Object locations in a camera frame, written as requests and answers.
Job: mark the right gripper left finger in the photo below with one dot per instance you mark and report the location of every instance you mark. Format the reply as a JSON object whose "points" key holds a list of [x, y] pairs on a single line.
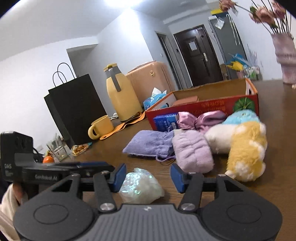
{"points": [[105, 184]]}

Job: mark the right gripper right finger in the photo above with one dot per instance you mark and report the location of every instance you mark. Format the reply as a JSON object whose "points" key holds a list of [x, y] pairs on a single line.
{"points": [[189, 184]]}

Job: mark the iridescent plastic bag ball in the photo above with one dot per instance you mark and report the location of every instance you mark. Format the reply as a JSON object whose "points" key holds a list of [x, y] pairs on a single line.
{"points": [[140, 187]]}

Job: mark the purple drawstring pouch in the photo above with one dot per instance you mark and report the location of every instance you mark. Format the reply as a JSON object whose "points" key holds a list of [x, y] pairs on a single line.
{"points": [[151, 144]]}

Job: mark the pink satin bow scrunchie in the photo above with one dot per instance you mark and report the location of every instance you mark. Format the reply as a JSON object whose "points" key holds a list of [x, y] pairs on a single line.
{"points": [[202, 123]]}

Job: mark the blue handkerchief tissue pack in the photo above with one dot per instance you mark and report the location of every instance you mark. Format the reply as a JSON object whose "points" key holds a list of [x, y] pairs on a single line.
{"points": [[166, 122]]}

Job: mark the yellow white plush toy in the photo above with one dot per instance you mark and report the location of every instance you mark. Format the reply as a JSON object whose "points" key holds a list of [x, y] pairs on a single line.
{"points": [[245, 144]]}

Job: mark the blue plush toy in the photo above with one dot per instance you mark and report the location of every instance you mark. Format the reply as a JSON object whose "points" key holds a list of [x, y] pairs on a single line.
{"points": [[241, 116]]}

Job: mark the blue soft tissue pack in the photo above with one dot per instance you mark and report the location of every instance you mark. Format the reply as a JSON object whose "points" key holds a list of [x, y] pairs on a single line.
{"points": [[155, 97]]}

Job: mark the left hand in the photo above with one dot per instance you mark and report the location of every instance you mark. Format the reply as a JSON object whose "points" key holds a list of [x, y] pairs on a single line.
{"points": [[13, 198]]}

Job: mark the orange fruit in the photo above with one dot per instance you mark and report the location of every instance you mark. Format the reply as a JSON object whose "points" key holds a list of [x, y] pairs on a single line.
{"points": [[48, 160]]}

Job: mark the clear glass container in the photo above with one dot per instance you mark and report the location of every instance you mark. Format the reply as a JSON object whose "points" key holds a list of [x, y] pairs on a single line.
{"points": [[57, 148]]}

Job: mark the snack packet with nuts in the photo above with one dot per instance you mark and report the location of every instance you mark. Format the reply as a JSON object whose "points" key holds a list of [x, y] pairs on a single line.
{"points": [[76, 150]]}

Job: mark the yellow ceramic mug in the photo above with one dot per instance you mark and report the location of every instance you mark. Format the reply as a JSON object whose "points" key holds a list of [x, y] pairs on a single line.
{"points": [[100, 127]]}

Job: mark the black paper shopping bag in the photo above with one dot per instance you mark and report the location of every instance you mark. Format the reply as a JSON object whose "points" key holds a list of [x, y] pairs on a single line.
{"points": [[74, 105]]}

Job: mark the yellow thermos jug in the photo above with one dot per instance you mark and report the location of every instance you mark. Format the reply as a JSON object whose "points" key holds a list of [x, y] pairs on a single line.
{"points": [[121, 93]]}

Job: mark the red orange cardboard box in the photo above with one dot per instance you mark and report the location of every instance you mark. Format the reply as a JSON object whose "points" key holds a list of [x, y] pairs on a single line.
{"points": [[227, 96]]}

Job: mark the pink suitcase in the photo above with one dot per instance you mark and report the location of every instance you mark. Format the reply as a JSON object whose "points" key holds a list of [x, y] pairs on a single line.
{"points": [[144, 78]]}

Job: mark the dark brown entry door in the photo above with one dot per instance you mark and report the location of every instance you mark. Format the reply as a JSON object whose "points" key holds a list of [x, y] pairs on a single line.
{"points": [[199, 56]]}

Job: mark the yellow blue toy clutter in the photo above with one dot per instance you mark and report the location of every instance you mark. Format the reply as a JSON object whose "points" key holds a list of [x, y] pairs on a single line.
{"points": [[237, 62]]}

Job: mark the grey refrigerator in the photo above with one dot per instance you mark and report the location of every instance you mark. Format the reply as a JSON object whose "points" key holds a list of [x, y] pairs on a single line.
{"points": [[227, 36]]}

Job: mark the pink textured vase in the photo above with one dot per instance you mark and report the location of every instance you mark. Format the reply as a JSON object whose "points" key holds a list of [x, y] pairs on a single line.
{"points": [[285, 56]]}

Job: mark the yellow box on fridge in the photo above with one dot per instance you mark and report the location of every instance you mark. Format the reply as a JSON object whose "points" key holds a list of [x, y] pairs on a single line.
{"points": [[216, 11]]}

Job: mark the dried pink roses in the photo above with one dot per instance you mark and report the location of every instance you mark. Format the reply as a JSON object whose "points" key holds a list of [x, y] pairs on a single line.
{"points": [[272, 16]]}

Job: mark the wire storage cart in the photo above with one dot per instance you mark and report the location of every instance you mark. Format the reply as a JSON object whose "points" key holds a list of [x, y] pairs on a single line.
{"points": [[253, 73]]}

